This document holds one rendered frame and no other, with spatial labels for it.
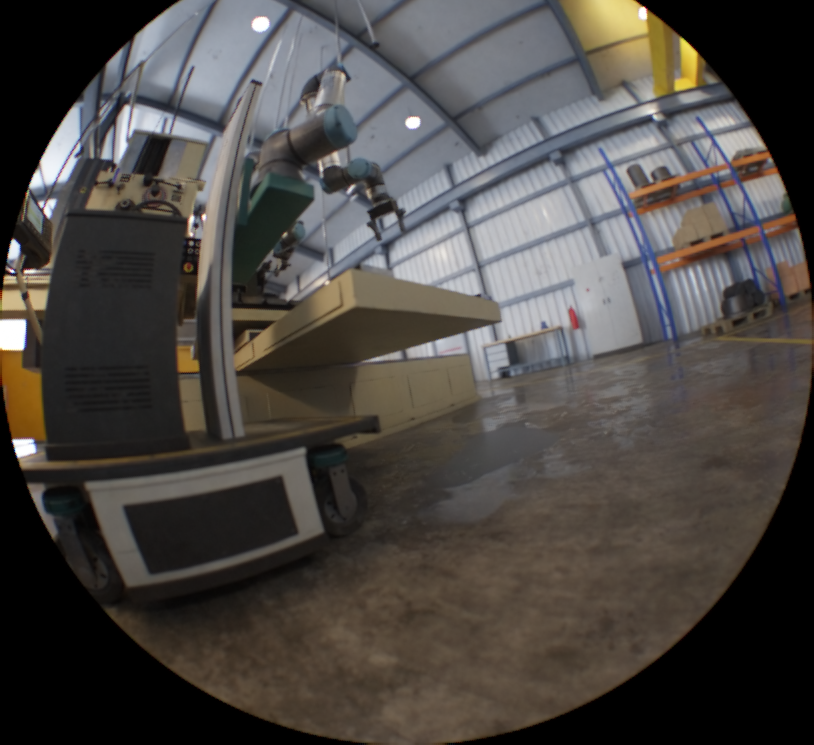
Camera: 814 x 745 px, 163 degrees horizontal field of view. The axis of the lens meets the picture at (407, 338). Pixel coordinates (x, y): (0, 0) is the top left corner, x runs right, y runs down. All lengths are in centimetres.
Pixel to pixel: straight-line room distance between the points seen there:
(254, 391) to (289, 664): 152
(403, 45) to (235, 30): 415
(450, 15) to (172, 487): 825
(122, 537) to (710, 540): 99
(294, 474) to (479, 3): 831
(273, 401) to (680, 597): 187
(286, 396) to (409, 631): 157
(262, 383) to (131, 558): 141
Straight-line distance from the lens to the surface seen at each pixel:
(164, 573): 64
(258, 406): 178
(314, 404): 193
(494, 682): 45
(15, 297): 238
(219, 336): 77
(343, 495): 78
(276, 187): 84
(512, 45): 861
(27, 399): 461
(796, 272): 772
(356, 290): 74
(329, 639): 54
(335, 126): 92
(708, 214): 687
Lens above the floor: 40
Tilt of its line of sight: 8 degrees up
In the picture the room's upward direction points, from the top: 10 degrees counter-clockwise
